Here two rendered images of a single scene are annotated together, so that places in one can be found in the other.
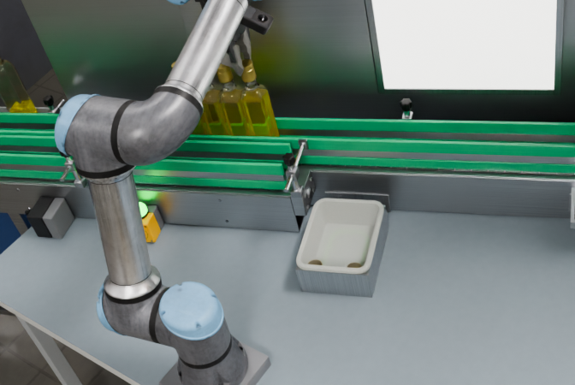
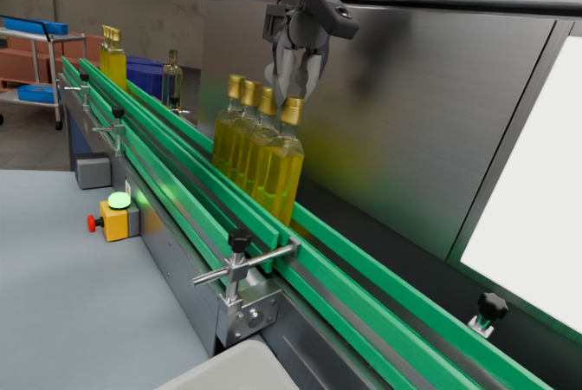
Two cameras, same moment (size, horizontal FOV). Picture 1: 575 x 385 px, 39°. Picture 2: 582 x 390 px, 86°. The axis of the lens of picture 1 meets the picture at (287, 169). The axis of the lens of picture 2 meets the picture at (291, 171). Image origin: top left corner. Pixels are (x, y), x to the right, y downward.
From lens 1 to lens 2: 1.51 m
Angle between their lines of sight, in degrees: 26
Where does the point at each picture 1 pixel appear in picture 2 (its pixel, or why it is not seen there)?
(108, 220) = not seen: outside the picture
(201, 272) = (77, 305)
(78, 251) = (69, 204)
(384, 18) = (546, 133)
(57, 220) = (86, 171)
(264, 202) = not seen: hidden behind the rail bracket
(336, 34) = (437, 134)
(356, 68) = (435, 203)
